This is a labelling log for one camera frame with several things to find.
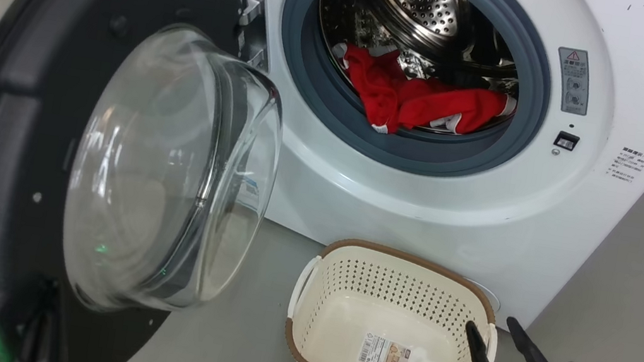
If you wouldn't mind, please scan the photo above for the black door latch socket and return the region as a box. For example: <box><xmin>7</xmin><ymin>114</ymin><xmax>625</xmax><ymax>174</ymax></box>
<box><xmin>553</xmin><ymin>131</ymin><xmax>581</xmax><ymax>153</ymax></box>

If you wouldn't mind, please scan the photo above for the white front-load washing machine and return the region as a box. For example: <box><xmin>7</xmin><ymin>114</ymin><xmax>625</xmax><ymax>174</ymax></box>
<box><xmin>142</xmin><ymin>0</ymin><xmax>644</xmax><ymax>351</ymax></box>

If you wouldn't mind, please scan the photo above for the red garment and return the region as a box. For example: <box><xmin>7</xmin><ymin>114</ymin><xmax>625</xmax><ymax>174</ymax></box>
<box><xmin>323</xmin><ymin>41</ymin><xmax>522</xmax><ymax>153</ymax></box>

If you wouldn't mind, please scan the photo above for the grey warning label sticker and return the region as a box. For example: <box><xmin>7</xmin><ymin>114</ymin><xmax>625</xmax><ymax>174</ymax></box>
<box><xmin>549</xmin><ymin>46</ymin><xmax>597</xmax><ymax>117</ymax></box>

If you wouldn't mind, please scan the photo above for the cream perforated basket brown rim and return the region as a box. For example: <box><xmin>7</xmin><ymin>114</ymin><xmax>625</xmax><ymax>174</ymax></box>
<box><xmin>279</xmin><ymin>231</ymin><xmax>510</xmax><ymax>362</ymax></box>

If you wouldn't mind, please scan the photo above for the white product label sticker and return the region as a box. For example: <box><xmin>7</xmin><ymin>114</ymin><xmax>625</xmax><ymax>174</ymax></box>
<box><xmin>357</xmin><ymin>332</ymin><xmax>415</xmax><ymax>362</ymax></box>

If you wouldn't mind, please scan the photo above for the metal door hinge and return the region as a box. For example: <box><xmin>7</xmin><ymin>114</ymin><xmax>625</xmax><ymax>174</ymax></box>
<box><xmin>231</xmin><ymin>0</ymin><xmax>278</xmax><ymax>71</ymax></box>

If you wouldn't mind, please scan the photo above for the black round glass washer door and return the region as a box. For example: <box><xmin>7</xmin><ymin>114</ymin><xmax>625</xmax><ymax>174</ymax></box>
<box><xmin>0</xmin><ymin>0</ymin><xmax>304</xmax><ymax>362</ymax></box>

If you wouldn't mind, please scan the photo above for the stainless steel washing machine drum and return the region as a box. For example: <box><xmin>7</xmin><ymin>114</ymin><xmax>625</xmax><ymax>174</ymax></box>
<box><xmin>303</xmin><ymin>0</ymin><xmax>532</xmax><ymax>146</ymax></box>

